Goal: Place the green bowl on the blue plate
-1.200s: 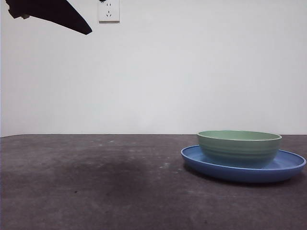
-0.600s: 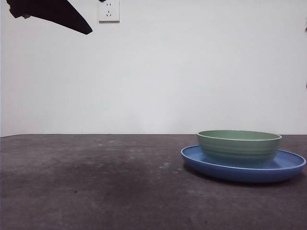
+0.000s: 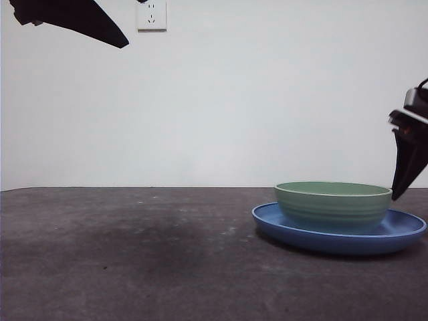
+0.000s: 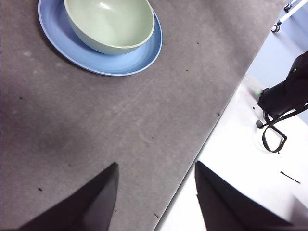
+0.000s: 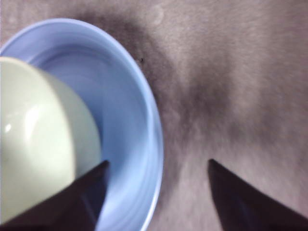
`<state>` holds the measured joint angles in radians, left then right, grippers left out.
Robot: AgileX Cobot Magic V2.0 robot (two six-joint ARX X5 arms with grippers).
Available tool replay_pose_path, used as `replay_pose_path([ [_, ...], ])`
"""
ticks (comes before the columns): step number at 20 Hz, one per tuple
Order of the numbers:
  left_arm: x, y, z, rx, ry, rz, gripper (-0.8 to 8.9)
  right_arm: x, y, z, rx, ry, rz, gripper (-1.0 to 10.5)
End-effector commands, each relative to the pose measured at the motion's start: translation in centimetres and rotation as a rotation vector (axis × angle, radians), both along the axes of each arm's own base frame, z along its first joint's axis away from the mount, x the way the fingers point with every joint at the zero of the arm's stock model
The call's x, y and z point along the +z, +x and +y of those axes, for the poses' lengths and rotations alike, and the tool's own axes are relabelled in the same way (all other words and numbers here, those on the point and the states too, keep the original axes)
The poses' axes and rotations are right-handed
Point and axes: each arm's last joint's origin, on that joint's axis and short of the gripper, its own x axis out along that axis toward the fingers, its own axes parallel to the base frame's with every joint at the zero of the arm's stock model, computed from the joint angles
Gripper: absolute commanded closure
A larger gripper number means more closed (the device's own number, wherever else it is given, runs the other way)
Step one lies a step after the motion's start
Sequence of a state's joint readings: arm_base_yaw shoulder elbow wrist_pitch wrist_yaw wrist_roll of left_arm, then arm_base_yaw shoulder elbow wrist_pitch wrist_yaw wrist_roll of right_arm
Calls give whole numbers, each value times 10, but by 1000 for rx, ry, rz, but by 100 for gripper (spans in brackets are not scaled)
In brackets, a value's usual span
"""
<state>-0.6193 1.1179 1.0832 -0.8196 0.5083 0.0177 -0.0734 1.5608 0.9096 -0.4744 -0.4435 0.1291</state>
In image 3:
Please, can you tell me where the green bowl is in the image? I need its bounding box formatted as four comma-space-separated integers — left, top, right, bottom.
274, 181, 393, 235

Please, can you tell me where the blue plate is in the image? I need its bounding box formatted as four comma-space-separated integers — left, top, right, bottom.
251, 202, 428, 257

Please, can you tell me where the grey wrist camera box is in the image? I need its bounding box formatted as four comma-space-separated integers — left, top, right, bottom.
403, 87, 428, 118

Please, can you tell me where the white wall socket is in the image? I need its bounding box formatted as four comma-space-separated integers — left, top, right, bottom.
136, 0, 168, 33

